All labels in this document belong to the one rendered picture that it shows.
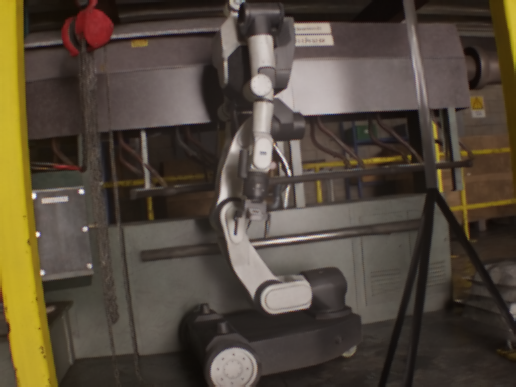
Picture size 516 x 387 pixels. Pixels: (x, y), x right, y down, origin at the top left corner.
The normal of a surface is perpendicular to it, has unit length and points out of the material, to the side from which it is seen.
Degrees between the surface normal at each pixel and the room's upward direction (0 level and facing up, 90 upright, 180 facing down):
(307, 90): 90
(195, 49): 78
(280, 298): 90
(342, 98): 90
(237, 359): 90
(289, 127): 113
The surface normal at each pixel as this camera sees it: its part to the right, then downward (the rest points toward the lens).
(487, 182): 0.23, -0.01
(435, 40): 0.15, -0.22
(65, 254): 0.50, -0.04
